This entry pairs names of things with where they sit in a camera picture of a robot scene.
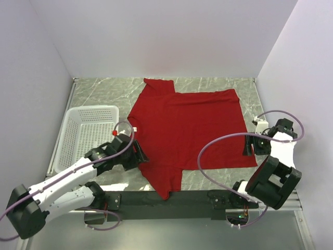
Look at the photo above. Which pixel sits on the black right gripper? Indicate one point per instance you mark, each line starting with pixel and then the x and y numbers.
pixel 249 139

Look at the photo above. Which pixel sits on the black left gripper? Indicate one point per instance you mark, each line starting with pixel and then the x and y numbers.
pixel 138 157

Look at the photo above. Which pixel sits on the red t shirt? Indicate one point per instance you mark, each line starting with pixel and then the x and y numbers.
pixel 187 131

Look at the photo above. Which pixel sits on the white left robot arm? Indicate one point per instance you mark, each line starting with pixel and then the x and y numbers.
pixel 29 209

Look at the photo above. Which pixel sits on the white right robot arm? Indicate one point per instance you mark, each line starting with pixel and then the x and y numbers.
pixel 276 177

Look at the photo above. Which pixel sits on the white plastic basket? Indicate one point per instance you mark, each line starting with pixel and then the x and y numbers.
pixel 84 128

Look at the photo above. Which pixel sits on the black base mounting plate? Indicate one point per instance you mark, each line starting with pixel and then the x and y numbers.
pixel 138 205

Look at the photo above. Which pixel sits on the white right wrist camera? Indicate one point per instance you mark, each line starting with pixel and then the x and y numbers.
pixel 260 125

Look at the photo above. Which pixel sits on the aluminium frame rail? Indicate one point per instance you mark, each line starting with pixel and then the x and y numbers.
pixel 270 229

